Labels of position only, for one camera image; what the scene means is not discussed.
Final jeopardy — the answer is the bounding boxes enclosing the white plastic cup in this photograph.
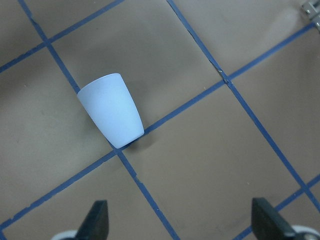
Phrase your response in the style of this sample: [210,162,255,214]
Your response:
[77,73,145,149]

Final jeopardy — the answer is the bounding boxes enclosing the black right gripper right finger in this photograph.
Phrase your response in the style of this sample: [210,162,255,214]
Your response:
[251,197,320,240]

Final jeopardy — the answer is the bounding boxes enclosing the aluminium frame post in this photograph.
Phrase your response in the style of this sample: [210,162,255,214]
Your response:
[301,0,320,29]

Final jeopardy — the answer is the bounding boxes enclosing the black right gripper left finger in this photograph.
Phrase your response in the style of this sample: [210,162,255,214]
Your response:
[52,199,110,240]

